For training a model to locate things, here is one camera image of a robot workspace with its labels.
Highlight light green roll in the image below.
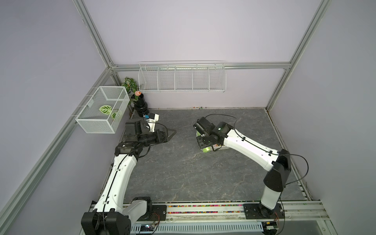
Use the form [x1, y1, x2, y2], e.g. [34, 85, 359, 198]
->
[202, 147, 212, 153]

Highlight white plastic storage box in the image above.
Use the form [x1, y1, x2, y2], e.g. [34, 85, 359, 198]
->
[211, 145, 229, 151]

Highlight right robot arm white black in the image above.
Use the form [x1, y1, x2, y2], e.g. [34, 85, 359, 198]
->
[193, 117, 291, 217]

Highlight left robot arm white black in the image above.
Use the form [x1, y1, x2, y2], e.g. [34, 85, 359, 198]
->
[81, 119, 177, 235]

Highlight black vase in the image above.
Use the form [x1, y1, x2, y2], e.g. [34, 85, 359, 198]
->
[134, 91, 150, 117]

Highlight green artificial plant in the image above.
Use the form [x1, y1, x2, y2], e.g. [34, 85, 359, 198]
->
[122, 77, 141, 103]

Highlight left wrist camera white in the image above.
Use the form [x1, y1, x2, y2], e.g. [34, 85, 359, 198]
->
[144, 113, 159, 132]

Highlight white wire basket cube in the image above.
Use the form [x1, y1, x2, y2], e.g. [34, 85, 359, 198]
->
[75, 86, 130, 134]

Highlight long white wire shelf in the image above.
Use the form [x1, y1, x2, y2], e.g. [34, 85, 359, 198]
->
[138, 61, 227, 93]

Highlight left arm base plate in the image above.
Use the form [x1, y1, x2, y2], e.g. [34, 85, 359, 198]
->
[137, 205, 167, 222]

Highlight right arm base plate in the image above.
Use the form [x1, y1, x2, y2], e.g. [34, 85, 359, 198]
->
[243, 203, 285, 219]

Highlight white vented cable duct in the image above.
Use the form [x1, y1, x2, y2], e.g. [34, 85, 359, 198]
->
[130, 222, 264, 235]

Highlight aluminium mounting rail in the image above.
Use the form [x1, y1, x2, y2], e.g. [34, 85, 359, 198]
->
[85, 200, 330, 223]

